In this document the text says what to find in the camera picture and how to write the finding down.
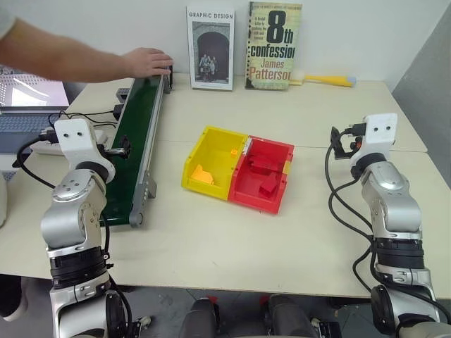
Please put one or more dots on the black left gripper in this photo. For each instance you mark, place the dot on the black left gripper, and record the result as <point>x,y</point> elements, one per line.
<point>112,151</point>

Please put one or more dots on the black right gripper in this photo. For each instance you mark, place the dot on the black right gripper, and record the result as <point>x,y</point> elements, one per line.
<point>356,139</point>

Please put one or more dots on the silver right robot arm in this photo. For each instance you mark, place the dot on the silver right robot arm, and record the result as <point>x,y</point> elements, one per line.
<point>394,229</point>

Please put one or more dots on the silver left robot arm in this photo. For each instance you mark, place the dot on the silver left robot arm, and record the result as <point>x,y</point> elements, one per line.
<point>75,225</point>

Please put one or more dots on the person's bare forearm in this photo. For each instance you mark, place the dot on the person's bare forearm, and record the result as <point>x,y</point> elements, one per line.
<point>53,53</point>

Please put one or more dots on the person's bare hand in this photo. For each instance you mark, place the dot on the person's bare hand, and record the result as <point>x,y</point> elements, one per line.
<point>148,62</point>

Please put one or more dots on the small grey box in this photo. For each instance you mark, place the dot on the small grey box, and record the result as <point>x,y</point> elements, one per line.
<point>124,94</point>

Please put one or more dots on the large yellow block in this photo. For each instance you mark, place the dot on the large yellow block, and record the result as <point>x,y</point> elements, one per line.
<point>202,175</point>

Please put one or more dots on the red block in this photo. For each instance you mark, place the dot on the red block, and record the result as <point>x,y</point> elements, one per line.
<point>259,163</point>
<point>269,186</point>

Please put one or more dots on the yellow plastic bin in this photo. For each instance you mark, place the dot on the yellow plastic bin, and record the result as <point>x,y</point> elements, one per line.
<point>215,160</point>

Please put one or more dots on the red plastic bin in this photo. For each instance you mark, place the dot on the red plastic bin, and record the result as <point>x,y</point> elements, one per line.
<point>252,186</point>

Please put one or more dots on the grey laptop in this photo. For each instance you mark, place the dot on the grey laptop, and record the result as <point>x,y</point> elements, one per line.
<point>24,102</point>

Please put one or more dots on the Graphic Design book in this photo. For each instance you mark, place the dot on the Graphic Design book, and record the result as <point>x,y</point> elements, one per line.
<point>211,49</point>

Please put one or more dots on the dark rounded shape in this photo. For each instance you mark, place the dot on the dark rounded shape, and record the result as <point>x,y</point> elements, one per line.
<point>290,317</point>
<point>199,318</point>

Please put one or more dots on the green conveyor belt silver frame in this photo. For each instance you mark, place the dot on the green conveyor belt silver frame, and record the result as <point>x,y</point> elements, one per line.
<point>139,116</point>

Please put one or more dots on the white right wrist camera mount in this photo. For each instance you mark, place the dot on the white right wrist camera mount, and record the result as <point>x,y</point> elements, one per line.
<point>378,135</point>

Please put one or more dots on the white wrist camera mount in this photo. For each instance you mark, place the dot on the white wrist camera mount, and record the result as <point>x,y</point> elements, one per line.
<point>75,139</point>
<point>378,135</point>

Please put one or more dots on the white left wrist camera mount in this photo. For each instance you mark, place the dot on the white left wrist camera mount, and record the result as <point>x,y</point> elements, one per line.
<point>75,139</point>

